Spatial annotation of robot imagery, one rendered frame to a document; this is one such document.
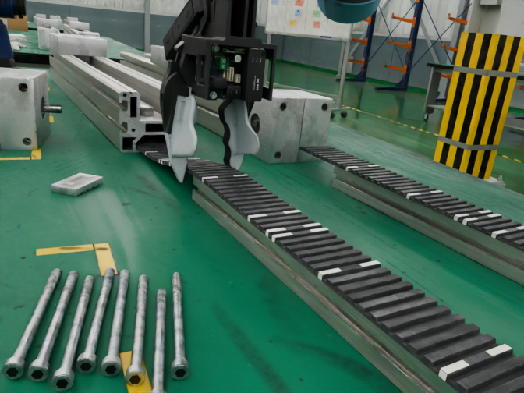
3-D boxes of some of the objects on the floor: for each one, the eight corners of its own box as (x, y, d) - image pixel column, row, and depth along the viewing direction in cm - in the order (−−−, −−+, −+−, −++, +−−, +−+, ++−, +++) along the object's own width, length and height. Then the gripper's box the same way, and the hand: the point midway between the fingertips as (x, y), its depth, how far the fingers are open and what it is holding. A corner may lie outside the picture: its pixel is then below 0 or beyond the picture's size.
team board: (248, 100, 693) (260, -47, 629) (272, 99, 727) (286, -41, 662) (328, 119, 594) (352, -52, 529) (351, 117, 627) (377, -45, 563)
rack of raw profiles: (334, 79, 1178) (348, -16, 1106) (363, 82, 1215) (379, -11, 1143) (426, 102, 898) (453, -24, 825) (461, 103, 935) (489, -17, 862)
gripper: (182, -47, 37) (173, 205, 44) (308, -24, 43) (283, 194, 50) (150, -38, 44) (146, 178, 51) (262, -20, 50) (246, 171, 57)
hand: (204, 167), depth 52 cm, fingers closed on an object, 5 cm apart
